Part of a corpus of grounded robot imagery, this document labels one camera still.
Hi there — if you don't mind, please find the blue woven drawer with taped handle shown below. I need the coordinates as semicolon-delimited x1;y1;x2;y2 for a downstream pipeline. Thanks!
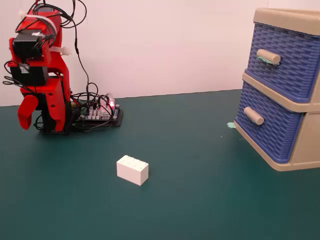
244;21;320;104

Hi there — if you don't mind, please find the beige cylindrical drawer handle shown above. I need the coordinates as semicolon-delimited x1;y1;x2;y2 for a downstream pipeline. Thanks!
243;106;265;126

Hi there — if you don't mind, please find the beige plastic drawer cabinet frame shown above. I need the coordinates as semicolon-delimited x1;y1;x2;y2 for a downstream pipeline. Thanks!
233;7;320;172

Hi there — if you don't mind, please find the white toy building brick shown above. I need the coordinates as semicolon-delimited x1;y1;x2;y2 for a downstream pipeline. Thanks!
116;154;150;187

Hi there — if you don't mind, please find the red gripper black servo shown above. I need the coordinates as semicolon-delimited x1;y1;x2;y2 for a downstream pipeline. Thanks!
16;77;67;133

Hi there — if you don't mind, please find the beige cylindrical handle with tape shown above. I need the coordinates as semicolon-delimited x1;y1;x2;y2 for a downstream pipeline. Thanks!
256;48;281;65

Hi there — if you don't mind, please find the black wire bundle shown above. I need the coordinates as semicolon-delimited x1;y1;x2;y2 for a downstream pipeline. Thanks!
34;83;121;132

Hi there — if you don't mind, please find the motor controller circuit board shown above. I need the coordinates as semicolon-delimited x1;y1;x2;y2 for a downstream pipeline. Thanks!
73;92;124;127

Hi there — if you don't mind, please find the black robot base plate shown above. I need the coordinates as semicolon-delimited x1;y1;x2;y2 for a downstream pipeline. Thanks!
41;126;74;136

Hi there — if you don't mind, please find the green tape strip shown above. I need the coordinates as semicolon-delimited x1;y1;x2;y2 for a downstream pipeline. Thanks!
257;56;280;67

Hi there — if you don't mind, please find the long black cable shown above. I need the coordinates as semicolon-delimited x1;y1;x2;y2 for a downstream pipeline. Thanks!
59;0;101;101

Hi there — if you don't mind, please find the white zip tie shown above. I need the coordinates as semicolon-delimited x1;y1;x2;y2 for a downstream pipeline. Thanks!
50;46;73;57
17;10;58;35

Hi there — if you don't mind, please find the blue woven plastic drawer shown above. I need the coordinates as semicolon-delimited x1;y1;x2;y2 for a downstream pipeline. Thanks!
234;81;305;162

